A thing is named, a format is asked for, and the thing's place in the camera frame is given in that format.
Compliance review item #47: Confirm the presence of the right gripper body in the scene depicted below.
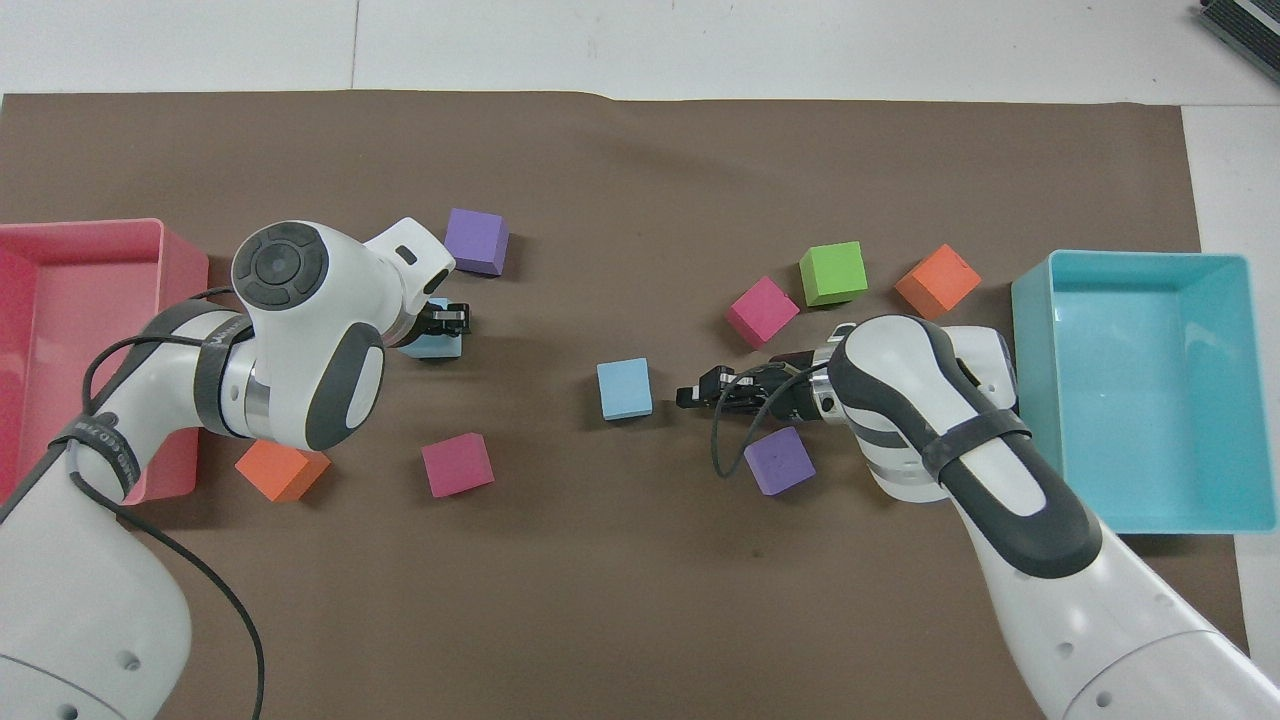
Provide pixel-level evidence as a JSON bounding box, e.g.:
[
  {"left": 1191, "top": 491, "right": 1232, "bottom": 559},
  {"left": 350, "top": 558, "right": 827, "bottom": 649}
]
[{"left": 755, "top": 360, "right": 827, "bottom": 422}]

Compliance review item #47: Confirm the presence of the light blue foam block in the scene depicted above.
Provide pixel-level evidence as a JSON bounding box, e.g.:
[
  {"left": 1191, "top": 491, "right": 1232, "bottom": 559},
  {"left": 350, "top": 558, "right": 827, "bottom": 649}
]
[
  {"left": 596, "top": 357, "right": 655, "bottom": 422},
  {"left": 397, "top": 297, "right": 466, "bottom": 360}
]

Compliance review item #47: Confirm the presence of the purple foam block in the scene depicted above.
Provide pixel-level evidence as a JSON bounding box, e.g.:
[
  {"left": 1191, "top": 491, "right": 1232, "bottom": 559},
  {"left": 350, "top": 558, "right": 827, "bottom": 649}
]
[
  {"left": 443, "top": 207, "right": 511, "bottom": 278},
  {"left": 743, "top": 426, "right": 818, "bottom": 498}
]

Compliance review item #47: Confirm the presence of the magenta foam block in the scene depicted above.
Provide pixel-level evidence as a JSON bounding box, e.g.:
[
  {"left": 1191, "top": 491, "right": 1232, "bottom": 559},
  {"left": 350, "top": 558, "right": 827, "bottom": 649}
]
[
  {"left": 420, "top": 432, "right": 496, "bottom": 499},
  {"left": 724, "top": 275, "right": 802, "bottom": 350}
]

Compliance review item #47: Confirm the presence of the green foam block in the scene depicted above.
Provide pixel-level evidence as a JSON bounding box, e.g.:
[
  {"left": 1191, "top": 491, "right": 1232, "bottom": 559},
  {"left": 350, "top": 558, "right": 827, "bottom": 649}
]
[{"left": 797, "top": 240, "right": 869, "bottom": 308}]

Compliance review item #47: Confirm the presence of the orange foam block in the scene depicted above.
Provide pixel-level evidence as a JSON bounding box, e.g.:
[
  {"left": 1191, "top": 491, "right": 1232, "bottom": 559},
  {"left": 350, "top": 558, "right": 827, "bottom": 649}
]
[
  {"left": 893, "top": 243, "right": 983, "bottom": 320},
  {"left": 234, "top": 437, "right": 333, "bottom": 504}
]

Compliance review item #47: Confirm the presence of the teal plastic bin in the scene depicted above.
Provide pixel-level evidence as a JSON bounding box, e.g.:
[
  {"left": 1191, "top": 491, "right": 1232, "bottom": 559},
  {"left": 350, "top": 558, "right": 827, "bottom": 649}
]
[{"left": 1011, "top": 250, "right": 1280, "bottom": 536}]

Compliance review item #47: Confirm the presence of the black stand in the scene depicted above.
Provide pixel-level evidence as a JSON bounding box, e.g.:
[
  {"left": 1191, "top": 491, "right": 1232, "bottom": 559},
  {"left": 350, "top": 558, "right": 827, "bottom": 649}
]
[{"left": 1197, "top": 0, "right": 1280, "bottom": 57}]

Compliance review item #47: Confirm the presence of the pink plastic bin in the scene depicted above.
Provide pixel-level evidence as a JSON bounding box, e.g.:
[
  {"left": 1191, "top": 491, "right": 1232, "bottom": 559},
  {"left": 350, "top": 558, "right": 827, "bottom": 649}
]
[{"left": 0, "top": 218, "right": 210, "bottom": 505}]

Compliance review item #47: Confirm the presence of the black cable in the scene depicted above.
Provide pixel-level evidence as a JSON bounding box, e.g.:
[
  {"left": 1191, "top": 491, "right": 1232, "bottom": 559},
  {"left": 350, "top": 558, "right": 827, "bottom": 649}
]
[
  {"left": 0, "top": 287, "right": 267, "bottom": 720},
  {"left": 709, "top": 364, "right": 833, "bottom": 480}
]

